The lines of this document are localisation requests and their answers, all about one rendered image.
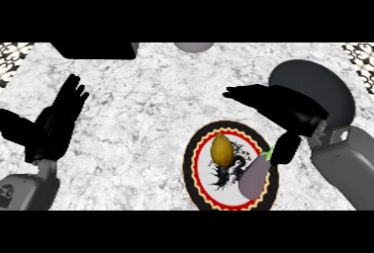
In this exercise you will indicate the yellow lemon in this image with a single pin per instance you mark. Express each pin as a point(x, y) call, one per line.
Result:
point(222, 150)

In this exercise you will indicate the black appliance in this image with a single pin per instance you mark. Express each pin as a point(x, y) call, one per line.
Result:
point(97, 50)

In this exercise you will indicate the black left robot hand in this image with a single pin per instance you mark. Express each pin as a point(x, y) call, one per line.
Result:
point(56, 125)

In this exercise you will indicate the purple eggplant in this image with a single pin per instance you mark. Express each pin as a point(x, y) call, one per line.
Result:
point(254, 178)

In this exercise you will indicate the black-rimmed patterned plate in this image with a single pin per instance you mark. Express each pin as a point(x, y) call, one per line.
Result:
point(204, 178)

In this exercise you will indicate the dark grey pan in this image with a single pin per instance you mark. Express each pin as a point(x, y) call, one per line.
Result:
point(316, 82)

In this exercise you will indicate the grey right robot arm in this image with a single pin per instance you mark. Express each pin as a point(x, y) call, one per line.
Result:
point(340, 164)

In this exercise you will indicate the grey round object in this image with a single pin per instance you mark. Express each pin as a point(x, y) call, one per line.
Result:
point(194, 46)

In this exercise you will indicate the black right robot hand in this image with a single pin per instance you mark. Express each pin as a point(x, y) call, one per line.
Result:
point(287, 105)

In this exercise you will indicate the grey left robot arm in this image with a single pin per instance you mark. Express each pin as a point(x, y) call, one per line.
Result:
point(28, 189)

